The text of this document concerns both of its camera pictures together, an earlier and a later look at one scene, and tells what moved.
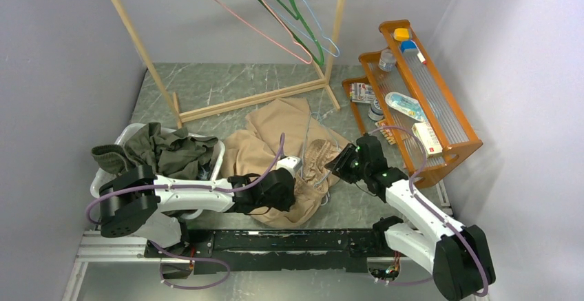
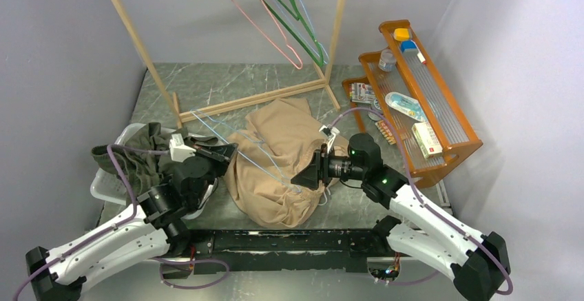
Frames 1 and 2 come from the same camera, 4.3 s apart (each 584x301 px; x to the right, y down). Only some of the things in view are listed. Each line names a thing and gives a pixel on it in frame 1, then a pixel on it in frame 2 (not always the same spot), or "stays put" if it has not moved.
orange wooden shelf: (399, 96) stays put
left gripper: (289, 200) -> (221, 154)
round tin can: (376, 111) stays put
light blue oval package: (407, 105) stays put
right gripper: (339, 165) -> (317, 169)
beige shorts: (288, 129) stays put
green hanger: (295, 16) stays put
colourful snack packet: (361, 93) stays put
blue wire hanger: (326, 199) -> (298, 189)
